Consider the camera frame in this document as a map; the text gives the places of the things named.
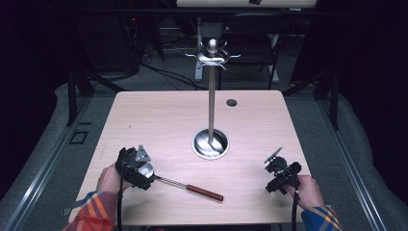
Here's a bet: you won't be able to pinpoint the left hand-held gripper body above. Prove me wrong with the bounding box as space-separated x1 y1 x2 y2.
115 144 152 188

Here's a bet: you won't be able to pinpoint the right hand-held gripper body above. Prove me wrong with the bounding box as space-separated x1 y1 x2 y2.
264 146 303 189

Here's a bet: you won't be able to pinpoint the red-handled metal tool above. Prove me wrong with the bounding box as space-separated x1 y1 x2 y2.
139 162 224 203

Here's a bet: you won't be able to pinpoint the person's left hand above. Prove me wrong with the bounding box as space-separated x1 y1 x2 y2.
95 163 133 195

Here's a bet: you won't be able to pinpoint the person's right hand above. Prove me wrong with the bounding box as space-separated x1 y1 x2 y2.
284 174 325 211

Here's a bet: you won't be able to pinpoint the metal utensil stand with hooks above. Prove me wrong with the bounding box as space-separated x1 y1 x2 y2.
185 38 242 161

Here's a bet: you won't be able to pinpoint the black metal stand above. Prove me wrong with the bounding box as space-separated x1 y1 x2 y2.
282 68 341 131
64 68 126 127

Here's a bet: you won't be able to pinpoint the black folding chair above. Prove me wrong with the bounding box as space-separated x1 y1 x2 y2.
218 13 290 90

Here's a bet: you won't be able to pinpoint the white desk with legs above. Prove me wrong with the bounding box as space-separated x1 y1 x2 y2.
175 0 318 83

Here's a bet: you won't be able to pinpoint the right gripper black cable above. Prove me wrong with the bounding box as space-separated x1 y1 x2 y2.
282 167 301 231

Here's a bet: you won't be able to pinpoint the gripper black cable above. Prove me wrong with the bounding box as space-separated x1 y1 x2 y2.
115 149 133 231
282 167 301 231

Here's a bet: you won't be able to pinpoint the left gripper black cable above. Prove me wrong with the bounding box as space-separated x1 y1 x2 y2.
115 149 133 231

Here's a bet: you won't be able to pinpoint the aluminium floor rail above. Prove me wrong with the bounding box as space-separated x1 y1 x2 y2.
316 99 391 231
2 95 92 231

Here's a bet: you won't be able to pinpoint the black floor cables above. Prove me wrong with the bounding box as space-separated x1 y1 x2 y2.
128 44 210 91

